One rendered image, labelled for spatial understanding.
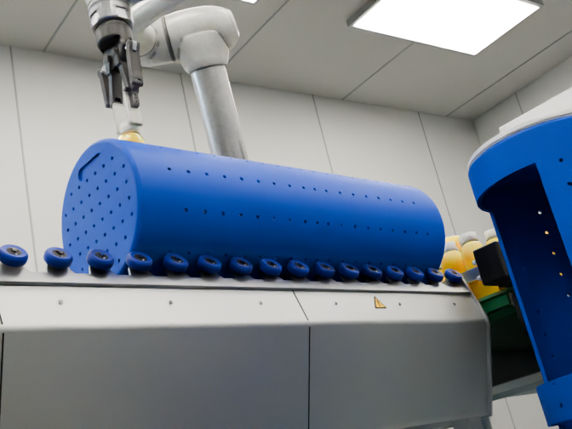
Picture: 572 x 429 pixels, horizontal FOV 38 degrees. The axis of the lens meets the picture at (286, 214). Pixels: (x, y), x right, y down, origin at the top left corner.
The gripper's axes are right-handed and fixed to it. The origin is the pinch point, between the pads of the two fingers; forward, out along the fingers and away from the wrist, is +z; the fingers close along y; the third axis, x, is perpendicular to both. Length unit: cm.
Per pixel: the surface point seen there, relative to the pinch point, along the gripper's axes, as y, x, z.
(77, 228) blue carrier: -7.1, -10.4, 22.6
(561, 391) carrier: 54, 34, 72
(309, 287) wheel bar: 12, 27, 40
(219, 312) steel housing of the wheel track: 13.6, 2.4, 45.9
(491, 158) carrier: 55, 34, 32
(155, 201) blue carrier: 14.0, -7.3, 25.8
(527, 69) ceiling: -139, 496, -208
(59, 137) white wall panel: -260, 138, -149
